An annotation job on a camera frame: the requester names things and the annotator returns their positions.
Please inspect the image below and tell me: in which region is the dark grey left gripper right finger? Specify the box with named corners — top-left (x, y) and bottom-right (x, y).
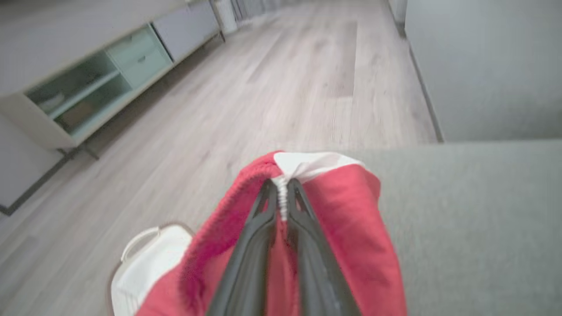
top-left (286, 179), bottom-right (360, 316)

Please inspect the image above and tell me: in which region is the low grey TV cabinet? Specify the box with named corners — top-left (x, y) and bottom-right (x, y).
top-left (0, 0), bottom-right (227, 216)

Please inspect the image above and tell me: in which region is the grey sofa seat cushion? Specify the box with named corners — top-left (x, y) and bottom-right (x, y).
top-left (342, 140), bottom-right (562, 316)

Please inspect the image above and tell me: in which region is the brown flat item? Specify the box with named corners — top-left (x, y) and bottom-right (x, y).
top-left (57, 103), bottom-right (94, 131)

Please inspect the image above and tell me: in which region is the red garment with white trim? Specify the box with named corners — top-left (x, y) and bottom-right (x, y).
top-left (136, 151), bottom-right (407, 316)

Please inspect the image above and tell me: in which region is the white laundry basket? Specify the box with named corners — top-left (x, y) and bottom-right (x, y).
top-left (110, 224), bottom-right (194, 316)

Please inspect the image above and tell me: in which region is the light grey curtain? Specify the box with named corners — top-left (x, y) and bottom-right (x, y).
top-left (231, 0), bottom-right (286, 20)

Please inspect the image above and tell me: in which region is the pale dish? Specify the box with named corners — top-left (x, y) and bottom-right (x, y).
top-left (39, 92), bottom-right (66, 113)

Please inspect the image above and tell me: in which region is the white ribbed plant pot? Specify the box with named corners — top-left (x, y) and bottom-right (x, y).
top-left (215, 0), bottom-right (240, 33)

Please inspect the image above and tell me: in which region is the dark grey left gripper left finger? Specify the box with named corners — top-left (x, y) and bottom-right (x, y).
top-left (206, 179), bottom-right (278, 316)

